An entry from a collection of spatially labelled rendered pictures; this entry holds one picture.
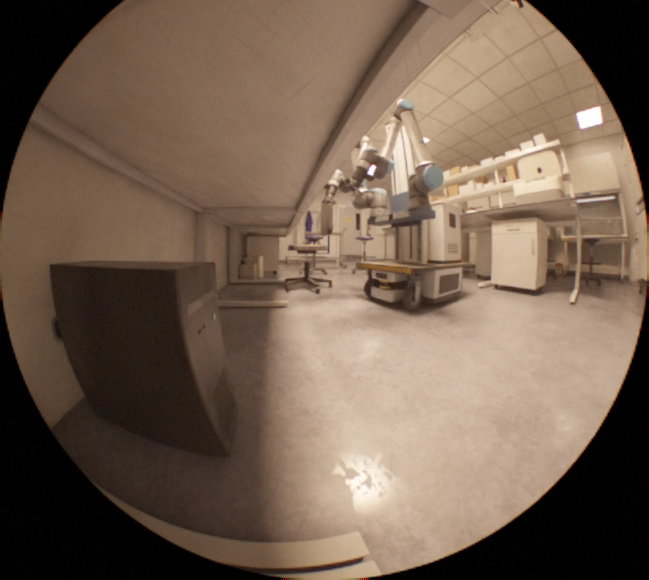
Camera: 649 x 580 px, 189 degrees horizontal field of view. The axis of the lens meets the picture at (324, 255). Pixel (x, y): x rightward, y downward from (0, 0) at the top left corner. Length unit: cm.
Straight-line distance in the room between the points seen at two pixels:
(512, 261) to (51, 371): 299
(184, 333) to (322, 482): 36
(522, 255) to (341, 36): 229
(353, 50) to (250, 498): 76
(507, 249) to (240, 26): 248
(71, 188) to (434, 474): 112
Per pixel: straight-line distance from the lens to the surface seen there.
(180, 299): 28
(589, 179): 474
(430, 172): 132
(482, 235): 343
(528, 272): 235
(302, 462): 48
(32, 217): 70
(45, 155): 73
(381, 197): 179
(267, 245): 344
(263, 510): 44
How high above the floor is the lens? 42
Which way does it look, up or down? 2 degrees down
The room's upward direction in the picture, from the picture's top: straight up
